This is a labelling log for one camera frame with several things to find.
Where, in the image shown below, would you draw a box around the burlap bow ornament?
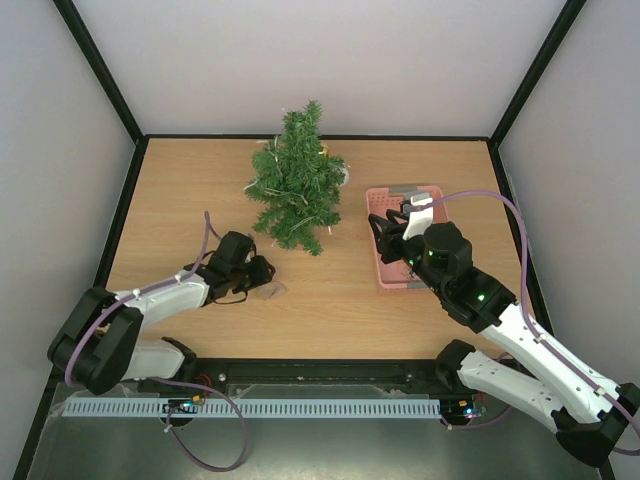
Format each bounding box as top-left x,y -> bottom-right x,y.
256,281 -> 287,300

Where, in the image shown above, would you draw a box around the pink plastic basket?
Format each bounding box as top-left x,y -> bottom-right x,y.
366,185 -> 449,293

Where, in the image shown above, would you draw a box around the small green christmas tree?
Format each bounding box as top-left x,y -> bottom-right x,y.
244,100 -> 346,256

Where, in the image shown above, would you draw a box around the clear string lights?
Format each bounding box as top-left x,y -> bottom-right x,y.
243,135 -> 345,241

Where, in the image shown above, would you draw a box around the white ball ornament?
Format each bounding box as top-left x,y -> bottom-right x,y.
340,167 -> 350,187

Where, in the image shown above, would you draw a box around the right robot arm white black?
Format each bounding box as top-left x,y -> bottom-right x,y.
368,211 -> 639,468

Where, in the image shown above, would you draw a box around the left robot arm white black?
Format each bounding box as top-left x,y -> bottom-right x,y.
47,231 -> 276,395

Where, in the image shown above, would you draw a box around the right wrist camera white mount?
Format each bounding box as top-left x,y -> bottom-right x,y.
401,190 -> 434,241

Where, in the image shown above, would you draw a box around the black aluminium rail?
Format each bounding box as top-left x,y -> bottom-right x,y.
124,357 -> 501,396

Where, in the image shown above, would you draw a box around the purple floor cable loop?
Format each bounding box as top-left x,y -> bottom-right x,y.
149,377 -> 249,472

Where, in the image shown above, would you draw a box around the light blue cable duct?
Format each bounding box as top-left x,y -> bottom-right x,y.
62,398 -> 441,419

